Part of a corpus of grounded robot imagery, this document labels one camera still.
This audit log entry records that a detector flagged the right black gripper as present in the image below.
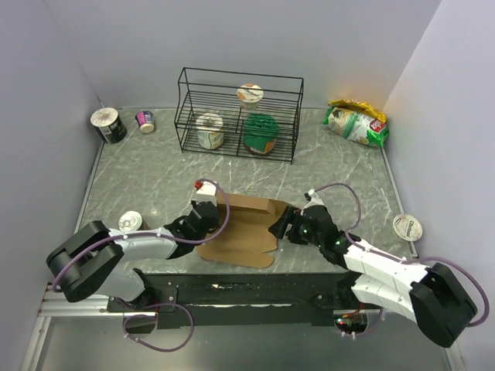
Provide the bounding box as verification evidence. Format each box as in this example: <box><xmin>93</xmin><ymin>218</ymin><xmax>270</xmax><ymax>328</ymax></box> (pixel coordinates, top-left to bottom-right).
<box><xmin>268</xmin><ymin>206</ymin><xmax>323</xmax><ymax>247</ymax></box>

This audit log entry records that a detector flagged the brown cardboard box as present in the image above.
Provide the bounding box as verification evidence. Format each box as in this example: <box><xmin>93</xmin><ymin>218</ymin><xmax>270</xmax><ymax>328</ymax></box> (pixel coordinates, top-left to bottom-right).
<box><xmin>196</xmin><ymin>193</ymin><xmax>289</xmax><ymax>269</ymax></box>

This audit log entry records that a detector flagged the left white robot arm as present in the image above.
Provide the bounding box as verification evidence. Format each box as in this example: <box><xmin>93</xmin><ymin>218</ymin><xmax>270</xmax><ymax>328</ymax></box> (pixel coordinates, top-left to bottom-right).
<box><xmin>46</xmin><ymin>202</ymin><xmax>228</xmax><ymax>311</ymax></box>

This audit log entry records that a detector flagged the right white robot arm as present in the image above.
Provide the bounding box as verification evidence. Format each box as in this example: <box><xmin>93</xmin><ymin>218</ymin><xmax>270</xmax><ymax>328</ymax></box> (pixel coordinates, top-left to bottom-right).
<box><xmin>268</xmin><ymin>205</ymin><xmax>477</xmax><ymax>348</ymax></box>

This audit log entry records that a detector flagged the metal tin can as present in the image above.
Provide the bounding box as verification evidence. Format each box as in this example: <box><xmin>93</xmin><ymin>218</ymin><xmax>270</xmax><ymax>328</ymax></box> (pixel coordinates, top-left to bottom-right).
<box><xmin>118</xmin><ymin>210</ymin><xmax>149</xmax><ymax>233</ymax></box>

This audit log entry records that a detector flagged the white yellow cup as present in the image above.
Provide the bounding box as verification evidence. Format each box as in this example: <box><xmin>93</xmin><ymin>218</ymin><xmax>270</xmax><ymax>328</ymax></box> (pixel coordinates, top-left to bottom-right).
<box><xmin>195</xmin><ymin>113</ymin><xmax>224</xmax><ymax>150</ymax></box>

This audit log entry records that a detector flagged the green lid jar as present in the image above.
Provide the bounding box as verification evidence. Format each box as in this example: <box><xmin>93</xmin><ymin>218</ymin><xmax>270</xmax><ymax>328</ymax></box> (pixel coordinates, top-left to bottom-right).
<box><xmin>243</xmin><ymin>114</ymin><xmax>279</xmax><ymax>155</ymax></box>

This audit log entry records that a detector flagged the small purple yogurt cup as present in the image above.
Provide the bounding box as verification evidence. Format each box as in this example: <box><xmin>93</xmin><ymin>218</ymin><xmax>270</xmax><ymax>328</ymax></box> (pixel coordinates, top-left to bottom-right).
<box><xmin>135</xmin><ymin>111</ymin><xmax>155</xmax><ymax>134</ymax></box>

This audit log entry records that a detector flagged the green chips bag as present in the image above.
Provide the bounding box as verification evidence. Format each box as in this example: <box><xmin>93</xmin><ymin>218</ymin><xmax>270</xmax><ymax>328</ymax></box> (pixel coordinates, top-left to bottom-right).
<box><xmin>322</xmin><ymin>106</ymin><xmax>389</xmax><ymax>148</ymax></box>

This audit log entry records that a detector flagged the white lidded cup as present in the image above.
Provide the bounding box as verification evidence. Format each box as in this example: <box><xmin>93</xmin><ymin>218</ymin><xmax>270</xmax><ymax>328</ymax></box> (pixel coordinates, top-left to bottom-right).
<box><xmin>393</xmin><ymin>213</ymin><xmax>423</xmax><ymax>242</ymax></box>

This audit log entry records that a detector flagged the orange yogurt cup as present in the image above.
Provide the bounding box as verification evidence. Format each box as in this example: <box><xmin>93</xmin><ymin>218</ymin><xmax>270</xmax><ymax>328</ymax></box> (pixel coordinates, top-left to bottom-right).
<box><xmin>237</xmin><ymin>83</ymin><xmax>265</xmax><ymax>111</ymax></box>

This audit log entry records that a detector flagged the yellow chips bag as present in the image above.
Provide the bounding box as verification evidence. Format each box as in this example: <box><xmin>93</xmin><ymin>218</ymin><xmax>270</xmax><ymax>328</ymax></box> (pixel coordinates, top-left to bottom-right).
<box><xmin>329</xmin><ymin>99</ymin><xmax>387</xmax><ymax>123</ymax></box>

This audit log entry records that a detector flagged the black can white lid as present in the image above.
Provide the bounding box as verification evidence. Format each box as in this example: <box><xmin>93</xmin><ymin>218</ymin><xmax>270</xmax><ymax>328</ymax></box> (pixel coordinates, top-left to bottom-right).
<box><xmin>90</xmin><ymin>107</ymin><xmax>127</xmax><ymax>144</ymax></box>

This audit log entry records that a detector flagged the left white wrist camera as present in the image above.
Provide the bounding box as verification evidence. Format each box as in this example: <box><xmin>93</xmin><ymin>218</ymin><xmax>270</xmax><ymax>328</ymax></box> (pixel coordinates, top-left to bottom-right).
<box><xmin>191</xmin><ymin>179</ymin><xmax>217</xmax><ymax>206</ymax></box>

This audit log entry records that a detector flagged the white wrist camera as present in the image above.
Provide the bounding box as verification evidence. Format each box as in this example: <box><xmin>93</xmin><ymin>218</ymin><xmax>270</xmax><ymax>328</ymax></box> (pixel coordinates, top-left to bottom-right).
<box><xmin>191</xmin><ymin>179</ymin><xmax>217</xmax><ymax>206</ymax></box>
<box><xmin>303</xmin><ymin>189</ymin><xmax>324</xmax><ymax>209</ymax></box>

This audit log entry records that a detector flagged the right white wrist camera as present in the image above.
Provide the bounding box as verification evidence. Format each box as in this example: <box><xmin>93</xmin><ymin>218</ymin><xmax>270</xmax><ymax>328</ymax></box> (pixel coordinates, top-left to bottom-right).
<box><xmin>303</xmin><ymin>189</ymin><xmax>324</xmax><ymax>209</ymax></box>

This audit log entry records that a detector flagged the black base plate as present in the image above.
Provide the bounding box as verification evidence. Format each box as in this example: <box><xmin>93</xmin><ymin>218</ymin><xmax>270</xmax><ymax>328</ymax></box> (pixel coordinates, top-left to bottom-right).
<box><xmin>108</xmin><ymin>273</ymin><xmax>376</xmax><ymax>329</ymax></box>

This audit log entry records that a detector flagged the black wire rack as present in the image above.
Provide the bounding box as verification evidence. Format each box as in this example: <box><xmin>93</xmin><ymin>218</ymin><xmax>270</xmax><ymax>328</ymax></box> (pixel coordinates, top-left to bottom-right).
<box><xmin>174</xmin><ymin>67</ymin><xmax>304</xmax><ymax>163</ymax></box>

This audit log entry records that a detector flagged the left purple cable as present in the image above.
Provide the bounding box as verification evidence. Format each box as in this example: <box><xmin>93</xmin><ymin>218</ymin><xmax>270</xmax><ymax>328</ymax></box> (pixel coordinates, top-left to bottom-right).
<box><xmin>52</xmin><ymin>178</ymin><xmax>231</xmax><ymax>352</ymax></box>

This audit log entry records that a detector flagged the aluminium rail frame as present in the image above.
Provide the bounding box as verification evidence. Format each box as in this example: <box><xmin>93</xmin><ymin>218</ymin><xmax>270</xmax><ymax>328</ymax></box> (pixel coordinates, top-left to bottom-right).
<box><xmin>21</xmin><ymin>281</ymin><xmax>465</xmax><ymax>371</ymax></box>

